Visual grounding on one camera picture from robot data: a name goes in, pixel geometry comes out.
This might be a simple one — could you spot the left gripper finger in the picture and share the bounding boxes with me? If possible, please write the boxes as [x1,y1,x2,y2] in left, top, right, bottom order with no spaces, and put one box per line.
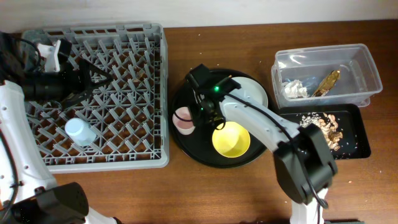
[58,87,93,109]
[79,59,113,86]

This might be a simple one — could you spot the pink cup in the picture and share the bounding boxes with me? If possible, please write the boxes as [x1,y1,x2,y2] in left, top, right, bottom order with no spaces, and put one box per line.
[172,107,195,135]

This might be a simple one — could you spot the yellow bowl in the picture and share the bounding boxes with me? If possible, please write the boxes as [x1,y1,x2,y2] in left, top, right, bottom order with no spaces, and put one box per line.
[211,121,251,158]

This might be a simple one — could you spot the light blue cup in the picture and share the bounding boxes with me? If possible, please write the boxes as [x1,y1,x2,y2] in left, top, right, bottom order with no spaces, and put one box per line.
[65,118,96,147]

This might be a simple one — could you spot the white napkin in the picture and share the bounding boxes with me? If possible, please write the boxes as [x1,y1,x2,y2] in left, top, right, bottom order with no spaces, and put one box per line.
[282,80,308,98]

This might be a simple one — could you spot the food scraps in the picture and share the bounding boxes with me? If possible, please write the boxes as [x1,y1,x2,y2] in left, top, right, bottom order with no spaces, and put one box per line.
[299,112,343,151]

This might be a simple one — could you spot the gold snack wrapper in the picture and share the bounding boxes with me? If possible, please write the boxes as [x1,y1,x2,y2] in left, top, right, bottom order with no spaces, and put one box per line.
[312,70,340,97]

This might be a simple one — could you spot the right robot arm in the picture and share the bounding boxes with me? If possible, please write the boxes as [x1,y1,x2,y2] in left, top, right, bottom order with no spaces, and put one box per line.
[186,75,338,223]

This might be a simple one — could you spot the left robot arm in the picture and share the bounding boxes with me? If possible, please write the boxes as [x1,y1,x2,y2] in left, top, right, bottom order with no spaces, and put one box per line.
[1,32,120,223]

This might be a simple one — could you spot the grey dishwasher rack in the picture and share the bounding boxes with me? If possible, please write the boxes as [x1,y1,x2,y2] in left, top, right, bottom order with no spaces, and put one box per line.
[22,24,169,174]

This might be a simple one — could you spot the round black tray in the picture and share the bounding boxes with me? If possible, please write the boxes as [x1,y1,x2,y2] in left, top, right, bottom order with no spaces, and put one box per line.
[169,68,275,169]

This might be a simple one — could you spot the grey plate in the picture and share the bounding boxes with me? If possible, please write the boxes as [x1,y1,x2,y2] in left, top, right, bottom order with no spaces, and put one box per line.
[233,77,269,108]

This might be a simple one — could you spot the black rectangular tray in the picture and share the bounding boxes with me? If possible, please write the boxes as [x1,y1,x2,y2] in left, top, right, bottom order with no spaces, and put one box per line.
[279,104,371,159]

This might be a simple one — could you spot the clear plastic bin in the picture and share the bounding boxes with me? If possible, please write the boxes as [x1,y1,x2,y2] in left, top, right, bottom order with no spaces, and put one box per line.
[271,44,383,109]

